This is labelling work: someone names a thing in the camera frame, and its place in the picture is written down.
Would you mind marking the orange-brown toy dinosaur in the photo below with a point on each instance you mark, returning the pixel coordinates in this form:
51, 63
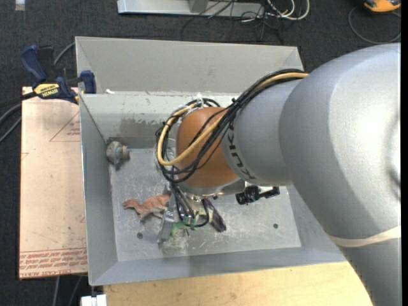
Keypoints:
148, 205

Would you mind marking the grey round toy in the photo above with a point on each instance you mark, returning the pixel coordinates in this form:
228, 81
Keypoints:
116, 151

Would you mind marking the grey metal bin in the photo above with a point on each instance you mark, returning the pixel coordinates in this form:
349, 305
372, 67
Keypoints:
255, 234

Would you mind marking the black cylinder on white bracket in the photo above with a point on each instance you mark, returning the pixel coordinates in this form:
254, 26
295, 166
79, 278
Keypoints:
248, 196

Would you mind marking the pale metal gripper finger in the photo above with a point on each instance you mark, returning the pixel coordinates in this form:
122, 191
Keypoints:
164, 229

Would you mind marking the brown cardboard board, red print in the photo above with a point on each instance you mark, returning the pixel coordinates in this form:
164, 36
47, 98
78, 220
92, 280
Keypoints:
51, 183

